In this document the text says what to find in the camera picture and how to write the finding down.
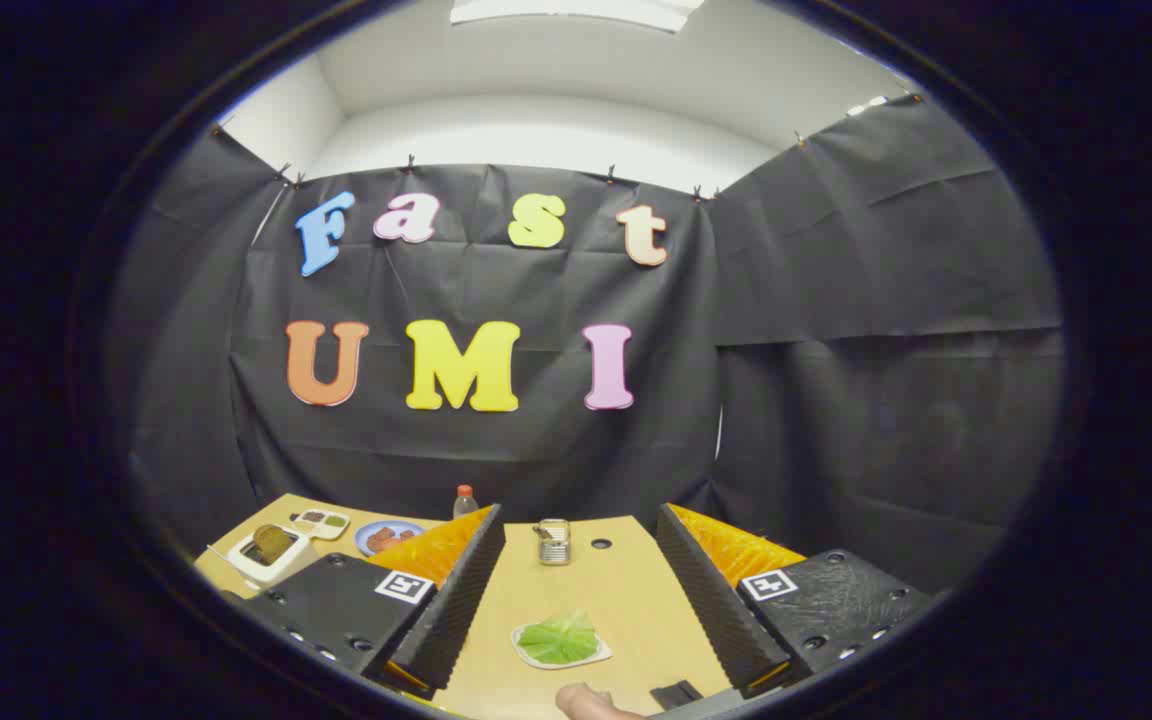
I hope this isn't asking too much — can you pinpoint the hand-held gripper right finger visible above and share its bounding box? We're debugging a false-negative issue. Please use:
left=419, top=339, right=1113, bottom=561
left=654, top=502, right=937, bottom=701

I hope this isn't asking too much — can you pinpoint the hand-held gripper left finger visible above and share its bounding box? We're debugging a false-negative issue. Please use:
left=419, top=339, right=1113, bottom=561
left=236, top=503, right=507, bottom=696

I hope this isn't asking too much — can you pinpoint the green lettuce leaf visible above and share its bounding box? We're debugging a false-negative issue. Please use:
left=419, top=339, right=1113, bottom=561
left=518, top=611, right=600, bottom=665

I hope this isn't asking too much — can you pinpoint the white square plate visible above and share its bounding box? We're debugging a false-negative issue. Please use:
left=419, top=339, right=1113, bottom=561
left=510, top=618, right=614, bottom=671

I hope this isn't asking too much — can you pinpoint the blue round plate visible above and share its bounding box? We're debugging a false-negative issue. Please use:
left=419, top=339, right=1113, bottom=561
left=354, top=520, right=427, bottom=557

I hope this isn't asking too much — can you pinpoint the white divided condiment tray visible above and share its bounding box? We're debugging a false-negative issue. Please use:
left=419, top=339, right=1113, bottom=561
left=291, top=508, right=351, bottom=541

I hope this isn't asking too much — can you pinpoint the white toaster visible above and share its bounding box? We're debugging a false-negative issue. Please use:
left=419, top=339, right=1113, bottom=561
left=226, top=523, right=319, bottom=588

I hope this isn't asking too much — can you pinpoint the ceiling light panel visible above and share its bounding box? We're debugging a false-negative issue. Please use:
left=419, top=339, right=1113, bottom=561
left=449, top=0, right=707, bottom=34

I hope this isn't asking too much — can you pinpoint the metal wire basket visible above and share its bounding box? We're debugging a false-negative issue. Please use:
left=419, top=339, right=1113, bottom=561
left=534, top=518, right=573, bottom=567

